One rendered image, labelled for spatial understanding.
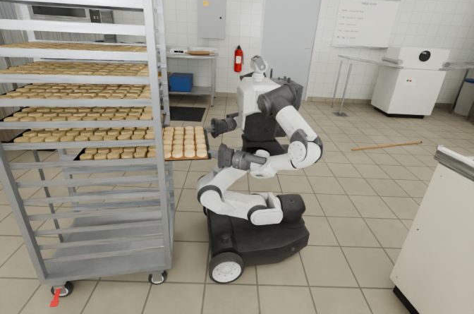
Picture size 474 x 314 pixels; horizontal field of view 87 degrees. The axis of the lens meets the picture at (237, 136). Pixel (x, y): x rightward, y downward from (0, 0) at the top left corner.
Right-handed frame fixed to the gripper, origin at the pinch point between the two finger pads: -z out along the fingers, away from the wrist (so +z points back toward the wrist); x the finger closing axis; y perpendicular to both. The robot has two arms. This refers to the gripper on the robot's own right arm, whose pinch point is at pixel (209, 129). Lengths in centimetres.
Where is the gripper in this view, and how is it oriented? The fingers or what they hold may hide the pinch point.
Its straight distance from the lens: 152.5
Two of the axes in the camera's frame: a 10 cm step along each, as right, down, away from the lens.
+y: 6.5, 3.4, -6.8
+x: 0.6, -9.2, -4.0
